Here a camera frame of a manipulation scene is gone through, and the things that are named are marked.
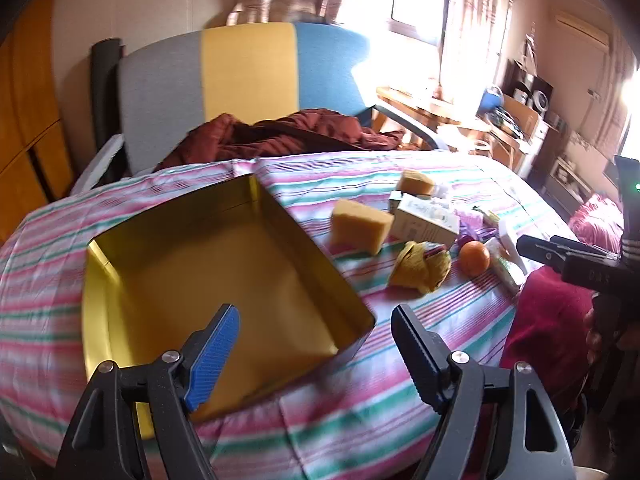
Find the orange fruit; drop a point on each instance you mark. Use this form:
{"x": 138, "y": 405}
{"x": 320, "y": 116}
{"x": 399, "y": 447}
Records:
{"x": 474, "y": 258}

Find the red blanket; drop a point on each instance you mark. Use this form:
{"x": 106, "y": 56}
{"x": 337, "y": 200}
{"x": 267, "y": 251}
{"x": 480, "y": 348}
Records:
{"x": 545, "y": 330}

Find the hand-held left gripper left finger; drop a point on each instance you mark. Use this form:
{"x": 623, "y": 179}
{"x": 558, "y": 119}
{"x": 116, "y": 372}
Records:
{"x": 215, "y": 355}

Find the blue container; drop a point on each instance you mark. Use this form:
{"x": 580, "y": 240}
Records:
{"x": 489, "y": 101}

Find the yellow mesh bag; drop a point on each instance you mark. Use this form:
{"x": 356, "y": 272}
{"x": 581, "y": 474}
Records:
{"x": 417, "y": 267}

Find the purple snack packet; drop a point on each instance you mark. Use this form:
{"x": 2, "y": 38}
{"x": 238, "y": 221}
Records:
{"x": 471, "y": 220}

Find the shelf cabinet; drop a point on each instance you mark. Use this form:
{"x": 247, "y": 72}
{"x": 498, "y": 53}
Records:
{"x": 565, "y": 177}

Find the white carton box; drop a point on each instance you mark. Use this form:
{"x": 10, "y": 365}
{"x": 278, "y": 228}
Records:
{"x": 425, "y": 225}

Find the black rolled mat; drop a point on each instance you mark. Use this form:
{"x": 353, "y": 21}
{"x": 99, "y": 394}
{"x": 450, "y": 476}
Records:
{"x": 105, "y": 85}

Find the cardboard box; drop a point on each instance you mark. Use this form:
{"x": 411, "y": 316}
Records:
{"x": 520, "y": 115}

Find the white foam piece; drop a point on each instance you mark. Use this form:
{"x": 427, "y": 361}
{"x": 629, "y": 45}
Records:
{"x": 100, "y": 160}

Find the large yellow sponge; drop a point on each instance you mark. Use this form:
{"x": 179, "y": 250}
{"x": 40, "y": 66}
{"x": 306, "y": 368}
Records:
{"x": 360, "y": 227}

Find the pink pillow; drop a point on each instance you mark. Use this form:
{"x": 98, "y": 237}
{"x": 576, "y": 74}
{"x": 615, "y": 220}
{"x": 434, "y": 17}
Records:
{"x": 595, "y": 220}

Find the maroon jacket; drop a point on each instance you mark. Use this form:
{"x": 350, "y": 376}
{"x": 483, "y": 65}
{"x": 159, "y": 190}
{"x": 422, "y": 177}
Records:
{"x": 300, "y": 135}

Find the gold tin box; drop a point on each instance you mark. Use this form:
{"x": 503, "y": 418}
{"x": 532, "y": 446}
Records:
{"x": 225, "y": 270}

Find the person's right hand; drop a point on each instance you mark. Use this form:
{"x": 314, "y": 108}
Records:
{"x": 593, "y": 335}

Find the air conditioner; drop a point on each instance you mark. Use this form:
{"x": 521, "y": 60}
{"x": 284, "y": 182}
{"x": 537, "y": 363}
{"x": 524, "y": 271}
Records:
{"x": 582, "y": 30}

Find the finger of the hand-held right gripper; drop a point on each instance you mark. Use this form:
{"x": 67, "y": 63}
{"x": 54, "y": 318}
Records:
{"x": 585, "y": 270}

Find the small yellow sponge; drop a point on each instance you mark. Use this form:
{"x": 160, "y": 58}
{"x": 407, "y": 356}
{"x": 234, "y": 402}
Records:
{"x": 415, "y": 182}

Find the grey yellow blue chair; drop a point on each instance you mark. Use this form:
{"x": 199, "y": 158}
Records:
{"x": 245, "y": 75}

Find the striped bedsheet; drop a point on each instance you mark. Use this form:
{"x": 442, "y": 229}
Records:
{"x": 350, "y": 410}

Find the wooden wardrobe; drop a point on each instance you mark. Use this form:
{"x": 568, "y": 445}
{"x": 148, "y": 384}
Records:
{"x": 30, "y": 110}

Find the black appliance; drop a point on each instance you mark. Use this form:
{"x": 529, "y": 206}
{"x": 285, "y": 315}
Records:
{"x": 530, "y": 85}

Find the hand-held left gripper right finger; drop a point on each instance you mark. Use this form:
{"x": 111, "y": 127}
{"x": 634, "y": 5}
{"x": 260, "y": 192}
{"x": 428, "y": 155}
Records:
{"x": 421, "y": 362}

